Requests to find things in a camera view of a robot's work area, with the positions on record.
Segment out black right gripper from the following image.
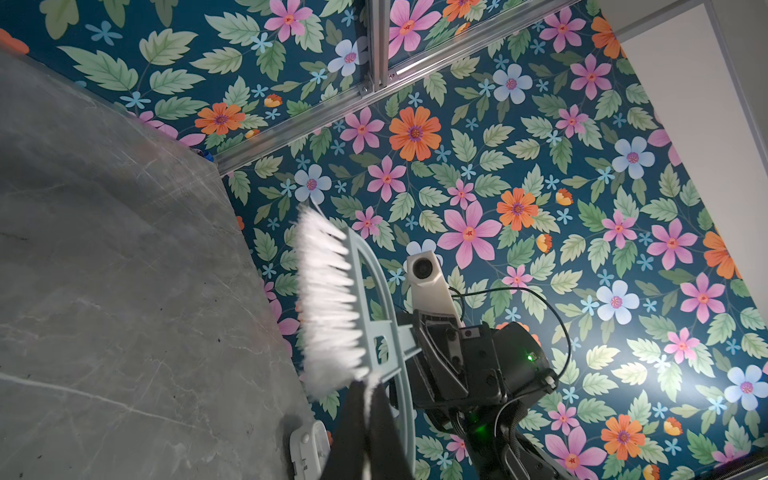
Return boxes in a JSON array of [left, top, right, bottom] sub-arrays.
[[398, 311, 506, 410]]

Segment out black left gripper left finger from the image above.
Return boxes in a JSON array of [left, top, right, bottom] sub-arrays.
[[320, 381, 366, 480]]

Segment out pale green hand brush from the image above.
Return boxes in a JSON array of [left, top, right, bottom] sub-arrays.
[[294, 207, 420, 473]]

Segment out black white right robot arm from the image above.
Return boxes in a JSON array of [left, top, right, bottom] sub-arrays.
[[397, 311, 571, 479]]

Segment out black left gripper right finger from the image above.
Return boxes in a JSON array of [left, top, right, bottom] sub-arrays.
[[367, 384, 413, 480]]

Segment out aluminium frame rails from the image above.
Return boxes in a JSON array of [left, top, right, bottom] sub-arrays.
[[212, 0, 768, 175]]

